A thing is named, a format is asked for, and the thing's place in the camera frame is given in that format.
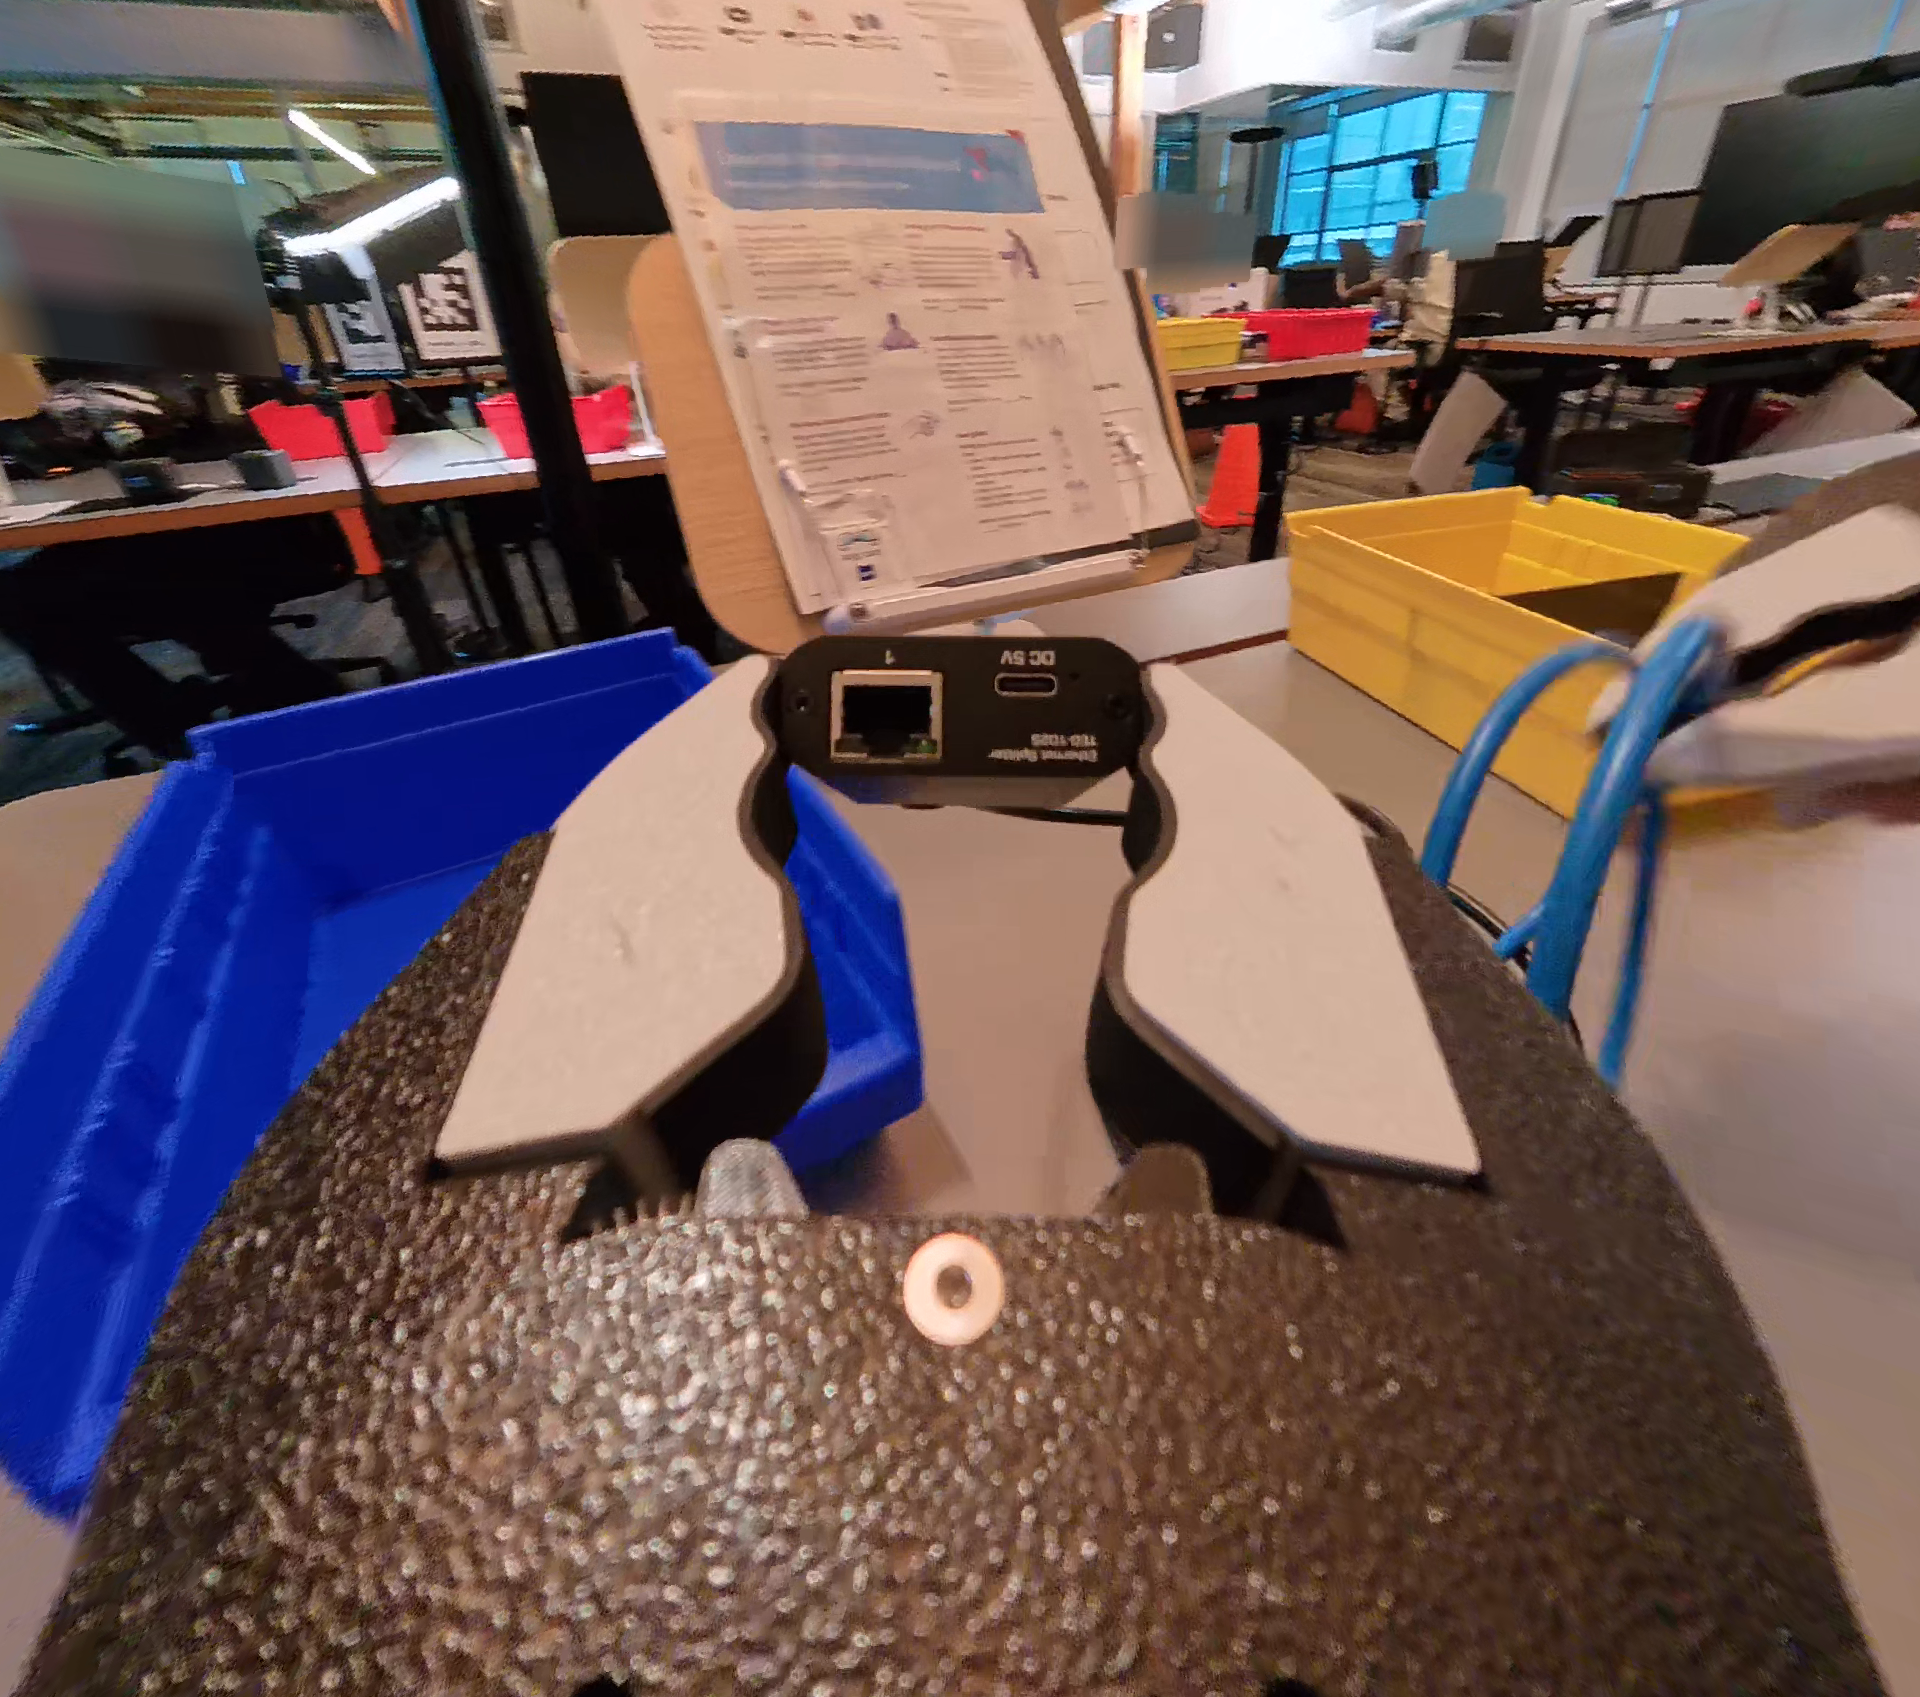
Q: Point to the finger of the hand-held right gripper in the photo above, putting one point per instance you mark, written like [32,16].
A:
[1800,744]
[1814,587]

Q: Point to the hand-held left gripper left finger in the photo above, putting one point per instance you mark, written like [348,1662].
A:
[631,963]

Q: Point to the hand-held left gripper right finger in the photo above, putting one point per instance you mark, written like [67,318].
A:
[1290,977]

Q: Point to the yellow plastic bin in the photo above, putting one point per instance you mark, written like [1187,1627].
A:
[1200,344]
[1395,632]

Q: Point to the blue plastic bin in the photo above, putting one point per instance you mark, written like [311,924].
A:
[225,977]

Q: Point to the black ethernet splitter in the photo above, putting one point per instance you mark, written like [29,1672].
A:
[968,692]

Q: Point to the grey desk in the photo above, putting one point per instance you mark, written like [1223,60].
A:
[1770,1128]

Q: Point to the black bin divider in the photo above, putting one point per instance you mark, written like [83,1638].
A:
[1590,608]

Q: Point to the wooden background table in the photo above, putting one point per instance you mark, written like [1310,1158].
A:
[450,470]
[1650,341]
[1321,364]

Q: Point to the brown cardboard box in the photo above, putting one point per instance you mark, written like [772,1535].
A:
[1785,257]

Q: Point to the small black monitor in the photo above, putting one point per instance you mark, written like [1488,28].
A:
[1650,235]

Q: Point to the large black monitor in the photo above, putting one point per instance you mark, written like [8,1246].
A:
[1800,166]

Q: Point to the orange traffic cone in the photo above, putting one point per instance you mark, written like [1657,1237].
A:
[1231,483]

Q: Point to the instruction sheet on stand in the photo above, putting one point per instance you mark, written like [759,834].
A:
[704,452]

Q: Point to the red plastic bin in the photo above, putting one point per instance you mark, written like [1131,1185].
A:
[323,431]
[554,423]
[1312,332]

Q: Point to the fiducial marker board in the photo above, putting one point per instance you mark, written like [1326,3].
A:
[446,304]

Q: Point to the printed instruction sheet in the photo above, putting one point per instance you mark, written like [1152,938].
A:
[840,302]

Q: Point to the black floor lamp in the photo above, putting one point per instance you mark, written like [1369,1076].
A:
[1256,137]

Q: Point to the black studio light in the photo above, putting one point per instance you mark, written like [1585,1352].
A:
[369,227]

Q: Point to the black metal pole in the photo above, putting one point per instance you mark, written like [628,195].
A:
[476,153]

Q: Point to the black wall speaker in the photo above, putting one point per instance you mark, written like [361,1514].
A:
[1175,35]

